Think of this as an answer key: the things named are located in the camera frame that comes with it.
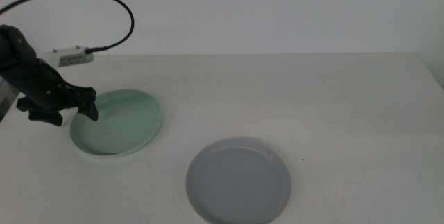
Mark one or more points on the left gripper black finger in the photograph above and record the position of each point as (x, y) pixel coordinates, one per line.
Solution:
(89, 111)
(46, 117)

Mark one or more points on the pale green shallow bowl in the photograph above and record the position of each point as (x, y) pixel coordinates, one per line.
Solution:
(125, 127)

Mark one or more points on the grey shallow bowl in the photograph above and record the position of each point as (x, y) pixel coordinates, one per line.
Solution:
(237, 182)

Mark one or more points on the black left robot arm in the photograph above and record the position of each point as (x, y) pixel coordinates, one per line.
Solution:
(15, 47)

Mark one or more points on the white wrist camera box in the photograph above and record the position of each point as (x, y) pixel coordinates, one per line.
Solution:
(71, 57)

